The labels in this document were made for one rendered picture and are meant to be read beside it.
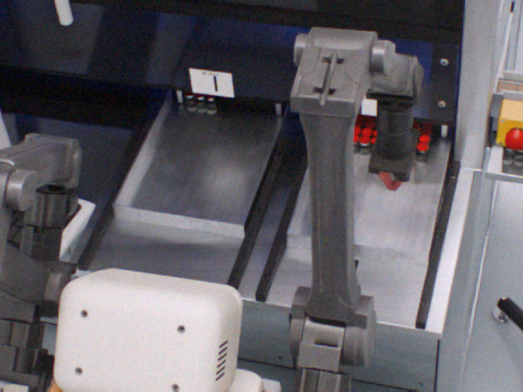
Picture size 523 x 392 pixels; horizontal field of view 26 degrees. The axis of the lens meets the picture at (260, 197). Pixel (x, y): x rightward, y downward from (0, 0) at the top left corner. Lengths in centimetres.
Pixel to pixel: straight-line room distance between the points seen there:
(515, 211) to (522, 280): 26
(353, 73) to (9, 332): 60
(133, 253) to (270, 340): 77
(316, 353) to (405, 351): 125
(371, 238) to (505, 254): 120
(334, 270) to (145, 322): 24
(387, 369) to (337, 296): 136
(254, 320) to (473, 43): 104
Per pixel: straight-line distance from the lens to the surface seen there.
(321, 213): 135
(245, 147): 226
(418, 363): 273
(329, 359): 145
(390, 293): 200
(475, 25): 198
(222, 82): 219
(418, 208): 213
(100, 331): 138
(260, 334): 278
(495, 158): 224
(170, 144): 229
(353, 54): 130
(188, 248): 209
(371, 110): 214
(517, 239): 328
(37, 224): 161
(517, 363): 301
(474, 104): 210
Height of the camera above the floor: 244
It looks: 46 degrees down
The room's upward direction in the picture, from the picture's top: 6 degrees counter-clockwise
